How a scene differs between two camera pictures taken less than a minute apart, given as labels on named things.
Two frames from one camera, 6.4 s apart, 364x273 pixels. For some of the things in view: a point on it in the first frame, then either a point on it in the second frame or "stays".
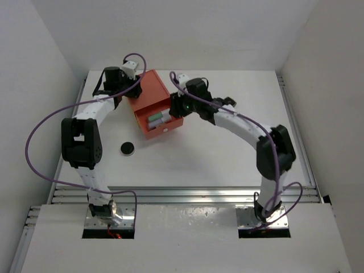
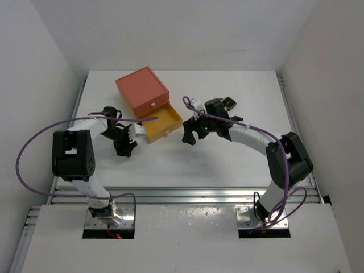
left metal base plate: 127,213 stays
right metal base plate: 247,218 stays
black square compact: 229,100 stays
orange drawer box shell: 153,91 stays
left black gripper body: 125,83 -> 116,133
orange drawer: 155,121 -> 142,108
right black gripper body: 183,105 -> 204,125
